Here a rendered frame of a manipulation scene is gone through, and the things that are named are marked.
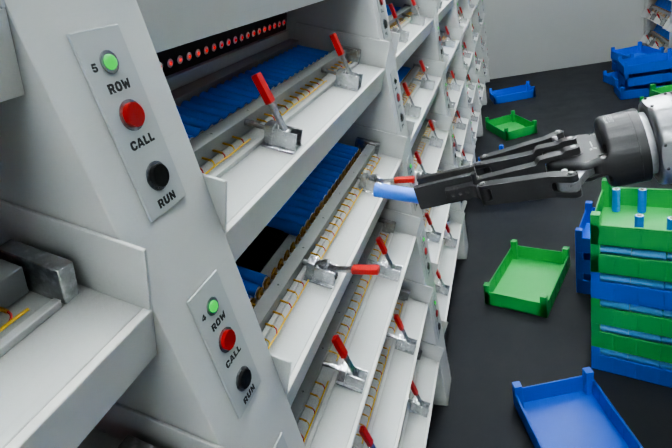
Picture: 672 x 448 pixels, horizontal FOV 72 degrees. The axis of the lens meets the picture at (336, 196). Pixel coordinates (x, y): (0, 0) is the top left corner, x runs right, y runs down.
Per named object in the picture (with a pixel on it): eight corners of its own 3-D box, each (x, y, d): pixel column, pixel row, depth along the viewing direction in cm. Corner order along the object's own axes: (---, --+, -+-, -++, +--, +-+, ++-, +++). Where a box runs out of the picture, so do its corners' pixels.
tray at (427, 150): (445, 142, 165) (456, 105, 158) (418, 230, 114) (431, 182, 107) (390, 128, 169) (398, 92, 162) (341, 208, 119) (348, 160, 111)
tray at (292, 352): (397, 177, 99) (407, 136, 94) (283, 423, 48) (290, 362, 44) (310, 154, 103) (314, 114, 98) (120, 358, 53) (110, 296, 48)
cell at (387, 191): (374, 181, 58) (427, 189, 56) (377, 182, 59) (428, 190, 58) (372, 196, 58) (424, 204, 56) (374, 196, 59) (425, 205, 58)
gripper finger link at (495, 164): (576, 139, 49) (575, 134, 50) (470, 160, 55) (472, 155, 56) (583, 172, 50) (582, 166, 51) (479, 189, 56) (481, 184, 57)
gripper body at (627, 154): (629, 96, 49) (536, 121, 53) (651, 122, 42) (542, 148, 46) (639, 160, 52) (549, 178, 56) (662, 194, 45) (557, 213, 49)
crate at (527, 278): (513, 256, 179) (511, 238, 176) (570, 265, 167) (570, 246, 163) (484, 303, 159) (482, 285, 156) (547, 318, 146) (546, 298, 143)
